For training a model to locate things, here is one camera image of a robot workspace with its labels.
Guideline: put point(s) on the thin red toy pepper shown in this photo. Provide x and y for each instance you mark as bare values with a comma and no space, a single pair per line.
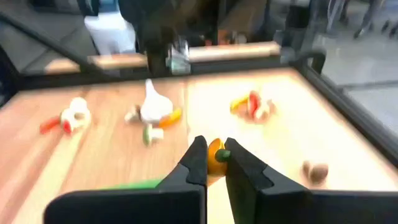
253,104

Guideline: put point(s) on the orange toy carrot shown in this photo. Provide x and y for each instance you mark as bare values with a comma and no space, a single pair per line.
171,118

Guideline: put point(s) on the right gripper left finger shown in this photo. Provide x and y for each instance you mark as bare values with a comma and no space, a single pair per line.
155,205

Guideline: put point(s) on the green plastic basket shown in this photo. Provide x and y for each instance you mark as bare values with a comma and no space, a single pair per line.
136,184

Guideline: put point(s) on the orange toy pepper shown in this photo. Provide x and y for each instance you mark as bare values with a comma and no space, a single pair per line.
214,161

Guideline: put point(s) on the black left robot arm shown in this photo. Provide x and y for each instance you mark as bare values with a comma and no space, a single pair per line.
155,31

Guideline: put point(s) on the yellow toy pepper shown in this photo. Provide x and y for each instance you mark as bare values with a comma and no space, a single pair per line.
238,103

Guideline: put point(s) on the pink toy mushroom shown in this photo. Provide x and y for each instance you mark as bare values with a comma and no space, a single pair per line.
265,110

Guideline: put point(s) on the tan cap toy mushroom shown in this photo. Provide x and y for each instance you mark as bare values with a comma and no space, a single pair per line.
317,172

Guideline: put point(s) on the orange-red toy carrot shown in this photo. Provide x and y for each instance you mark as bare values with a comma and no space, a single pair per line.
49,124

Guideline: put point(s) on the large white toy garlic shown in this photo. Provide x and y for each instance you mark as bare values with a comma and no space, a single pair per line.
154,104

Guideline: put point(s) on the green cap toy mushroom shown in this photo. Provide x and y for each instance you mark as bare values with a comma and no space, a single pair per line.
152,135

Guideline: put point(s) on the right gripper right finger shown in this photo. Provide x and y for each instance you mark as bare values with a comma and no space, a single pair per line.
280,205

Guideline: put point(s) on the red cap toy mushroom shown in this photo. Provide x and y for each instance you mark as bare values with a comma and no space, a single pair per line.
66,127

